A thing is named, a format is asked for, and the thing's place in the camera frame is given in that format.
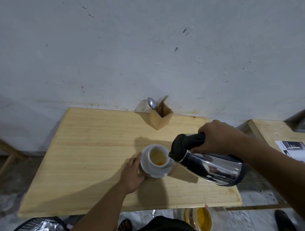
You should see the person's left hand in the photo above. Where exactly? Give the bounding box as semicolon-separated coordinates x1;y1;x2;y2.
120;152;151;195

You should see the person's right hand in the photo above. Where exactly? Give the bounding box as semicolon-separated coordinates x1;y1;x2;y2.
191;120;248;156

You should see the white saucer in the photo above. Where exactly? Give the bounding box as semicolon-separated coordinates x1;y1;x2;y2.
140;145;174;178

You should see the steel kettle with black handle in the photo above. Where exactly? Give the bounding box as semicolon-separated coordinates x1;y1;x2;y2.
168;133;247;187

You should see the person's right forearm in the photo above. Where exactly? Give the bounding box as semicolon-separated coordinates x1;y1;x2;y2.
238;134;305;220

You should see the person's left forearm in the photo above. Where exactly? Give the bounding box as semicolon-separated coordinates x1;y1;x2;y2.
71;184;134;231

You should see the white cup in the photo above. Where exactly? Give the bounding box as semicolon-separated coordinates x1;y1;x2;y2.
148;144;176;167

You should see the wooden cutlery holder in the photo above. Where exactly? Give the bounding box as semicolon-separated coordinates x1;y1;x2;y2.
149;101;174;131

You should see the person's sandalled foot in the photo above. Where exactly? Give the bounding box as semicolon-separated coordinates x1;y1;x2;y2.
118;219;133;231

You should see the person's black clothing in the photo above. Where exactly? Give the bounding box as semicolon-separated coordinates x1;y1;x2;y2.
140;216;196;231

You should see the metal fork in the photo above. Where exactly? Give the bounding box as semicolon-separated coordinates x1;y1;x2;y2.
156;95;169;113

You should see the metal spoon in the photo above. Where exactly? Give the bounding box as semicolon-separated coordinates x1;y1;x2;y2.
147;97;158;111

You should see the clear jar of yellow liquid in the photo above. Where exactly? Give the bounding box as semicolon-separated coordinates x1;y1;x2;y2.
184;207;212;231

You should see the white printed booklet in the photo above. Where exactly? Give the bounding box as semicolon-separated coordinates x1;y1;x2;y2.
275;140;305;163

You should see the silver foil packet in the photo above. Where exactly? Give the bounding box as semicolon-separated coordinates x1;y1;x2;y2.
35;220;59;231

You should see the person's black shoe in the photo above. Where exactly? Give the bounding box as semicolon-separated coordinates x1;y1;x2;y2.
274;210;297;231

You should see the black plastic basket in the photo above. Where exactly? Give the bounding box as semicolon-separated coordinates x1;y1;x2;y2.
13;216;70;231

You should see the wooden chair frame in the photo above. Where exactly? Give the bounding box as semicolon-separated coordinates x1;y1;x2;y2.
0;138;32;178

